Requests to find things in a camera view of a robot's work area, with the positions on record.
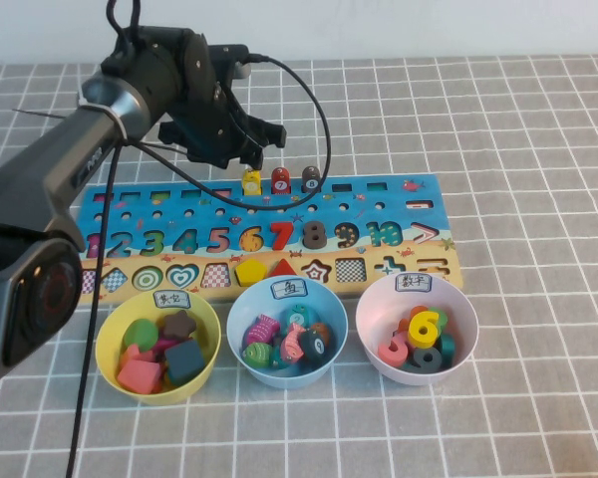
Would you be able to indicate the brown fish piece numbered eight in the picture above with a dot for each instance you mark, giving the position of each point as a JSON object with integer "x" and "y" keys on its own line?
{"x": 311, "y": 183}

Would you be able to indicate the yellow wooden number six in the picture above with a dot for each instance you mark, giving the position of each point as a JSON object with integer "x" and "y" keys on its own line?
{"x": 414, "y": 328}

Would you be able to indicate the red wooden number seven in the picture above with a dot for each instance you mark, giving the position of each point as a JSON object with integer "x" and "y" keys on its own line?
{"x": 283, "y": 230}

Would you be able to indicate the brown wooden number eight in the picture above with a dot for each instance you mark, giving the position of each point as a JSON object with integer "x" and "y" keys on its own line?
{"x": 314, "y": 235}

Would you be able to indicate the paper label on pink bowl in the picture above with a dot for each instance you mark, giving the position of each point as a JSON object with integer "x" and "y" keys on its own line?
{"x": 413, "y": 283}

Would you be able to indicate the paper label on blue bowl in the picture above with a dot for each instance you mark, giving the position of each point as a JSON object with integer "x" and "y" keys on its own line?
{"x": 290, "y": 290}

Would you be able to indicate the magenta striped wooden fish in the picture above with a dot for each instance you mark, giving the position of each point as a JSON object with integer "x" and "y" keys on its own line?
{"x": 259, "y": 329}

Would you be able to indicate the coral pink wooden block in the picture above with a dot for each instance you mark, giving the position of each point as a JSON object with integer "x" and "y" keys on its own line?
{"x": 137, "y": 376}

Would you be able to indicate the teal fish piece numbered two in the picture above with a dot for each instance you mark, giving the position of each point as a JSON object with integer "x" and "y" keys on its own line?
{"x": 297, "y": 318}

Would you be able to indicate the pink wooden number five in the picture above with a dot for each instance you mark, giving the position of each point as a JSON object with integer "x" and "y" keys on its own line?
{"x": 393, "y": 356}

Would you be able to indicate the small teal wooden fish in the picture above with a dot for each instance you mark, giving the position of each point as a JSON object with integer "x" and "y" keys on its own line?
{"x": 278, "y": 361}

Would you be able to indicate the dark teal wooden square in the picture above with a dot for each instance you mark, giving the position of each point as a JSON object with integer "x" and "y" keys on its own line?
{"x": 184, "y": 361}

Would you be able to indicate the green wooden fish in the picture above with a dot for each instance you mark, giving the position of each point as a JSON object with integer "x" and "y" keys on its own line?
{"x": 255, "y": 353}

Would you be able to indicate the red-orange wooden shape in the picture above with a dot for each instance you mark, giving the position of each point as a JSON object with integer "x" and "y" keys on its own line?
{"x": 132, "y": 352}

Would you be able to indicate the magenta wooden shape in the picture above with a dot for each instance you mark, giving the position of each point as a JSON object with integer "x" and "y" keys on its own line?
{"x": 162, "y": 346}

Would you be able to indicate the green wooden number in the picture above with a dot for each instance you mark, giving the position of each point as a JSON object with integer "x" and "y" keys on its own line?
{"x": 442, "y": 318}

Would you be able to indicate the yellow wooden pentagon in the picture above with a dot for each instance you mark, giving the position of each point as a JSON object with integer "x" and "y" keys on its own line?
{"x": 249, "y": 273}

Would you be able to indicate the grey wooden number nine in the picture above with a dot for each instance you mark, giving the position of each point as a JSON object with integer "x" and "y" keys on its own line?
{"x": 409, "y": 366}

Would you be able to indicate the red fish piece numbered seven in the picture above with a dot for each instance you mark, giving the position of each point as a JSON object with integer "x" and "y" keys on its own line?
{"x": 280, "y": 184}

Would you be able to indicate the pink wooden fish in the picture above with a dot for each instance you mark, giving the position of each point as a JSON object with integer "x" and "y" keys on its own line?
{"x": 291, "y": 343}

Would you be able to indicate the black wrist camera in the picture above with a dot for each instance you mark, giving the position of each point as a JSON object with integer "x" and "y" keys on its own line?
{"x": 229, "y": 55}

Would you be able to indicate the red wooden triangle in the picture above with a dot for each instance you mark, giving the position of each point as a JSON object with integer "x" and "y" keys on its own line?
{"x": 283, "y": 270}

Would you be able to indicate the green wooden circle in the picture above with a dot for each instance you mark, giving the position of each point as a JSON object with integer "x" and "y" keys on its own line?
{"x": 139, "y": 332}

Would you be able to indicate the orange-brown wooden fish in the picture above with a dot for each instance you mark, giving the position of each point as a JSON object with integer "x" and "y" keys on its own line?
{"x": 321, "y": 328}

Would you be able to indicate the teal wooden number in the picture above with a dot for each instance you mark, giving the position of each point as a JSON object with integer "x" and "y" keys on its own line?
{"x": 447, "y": 348}

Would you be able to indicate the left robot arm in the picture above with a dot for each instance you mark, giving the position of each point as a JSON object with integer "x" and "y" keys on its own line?
{"x": 40, "y": 189}

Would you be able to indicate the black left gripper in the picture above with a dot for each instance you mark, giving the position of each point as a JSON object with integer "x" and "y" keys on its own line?
{"x": 214, "y": 124}

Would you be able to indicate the paper label on yellow bowl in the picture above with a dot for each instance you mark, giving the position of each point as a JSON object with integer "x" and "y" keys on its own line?
{"x": 172, "y": 300}

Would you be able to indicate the yellow wooden fish piece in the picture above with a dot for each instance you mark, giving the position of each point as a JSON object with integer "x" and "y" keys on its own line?
{"x": 251, "y": 185}

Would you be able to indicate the orange wooden number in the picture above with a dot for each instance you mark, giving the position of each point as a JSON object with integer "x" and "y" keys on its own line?
{"x": 403, "y": 324}

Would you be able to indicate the yellow plastic bowl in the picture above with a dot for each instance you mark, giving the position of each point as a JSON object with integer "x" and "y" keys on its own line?
{"x": 109, "y": 343}

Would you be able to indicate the brown wooden star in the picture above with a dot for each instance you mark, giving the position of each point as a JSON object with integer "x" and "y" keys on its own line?
{"x": 178, "y": 324}

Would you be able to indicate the colourful wooden puzzle board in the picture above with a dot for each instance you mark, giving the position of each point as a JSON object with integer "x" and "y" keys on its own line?
{"x": 319, "y": 209}

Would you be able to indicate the light blue plastic bowl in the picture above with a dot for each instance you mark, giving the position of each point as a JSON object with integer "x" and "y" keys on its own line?
{"x": 334, "y": 318}

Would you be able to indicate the pale pink plastic bowl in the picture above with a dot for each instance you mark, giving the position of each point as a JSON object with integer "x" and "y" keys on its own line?
{"x": 379, "y": 313}

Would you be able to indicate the grey checked tablecloth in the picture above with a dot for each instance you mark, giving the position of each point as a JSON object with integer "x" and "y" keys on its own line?
{"x": 528, "y": 149}

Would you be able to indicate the dark fish piece numbered nine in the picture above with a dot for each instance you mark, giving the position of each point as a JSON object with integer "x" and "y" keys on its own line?
{"x": 315, "y": 346}

